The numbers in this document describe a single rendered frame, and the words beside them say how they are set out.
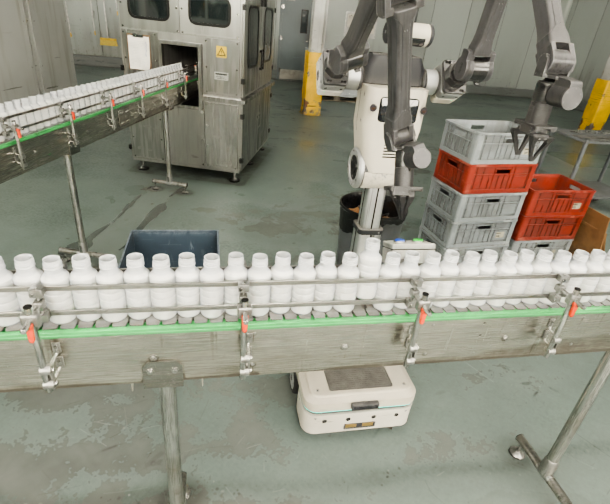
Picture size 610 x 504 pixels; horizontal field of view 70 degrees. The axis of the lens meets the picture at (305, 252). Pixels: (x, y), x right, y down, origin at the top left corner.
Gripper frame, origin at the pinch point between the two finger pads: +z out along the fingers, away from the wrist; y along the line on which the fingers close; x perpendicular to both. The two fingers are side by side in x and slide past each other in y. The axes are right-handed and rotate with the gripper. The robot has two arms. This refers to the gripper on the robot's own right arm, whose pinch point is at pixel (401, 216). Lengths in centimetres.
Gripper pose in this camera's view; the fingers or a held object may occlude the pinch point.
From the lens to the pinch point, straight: 135.7
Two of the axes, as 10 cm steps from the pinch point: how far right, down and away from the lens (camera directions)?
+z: -0.2, 9.8, 1.7
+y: 9.8, -0.1, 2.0
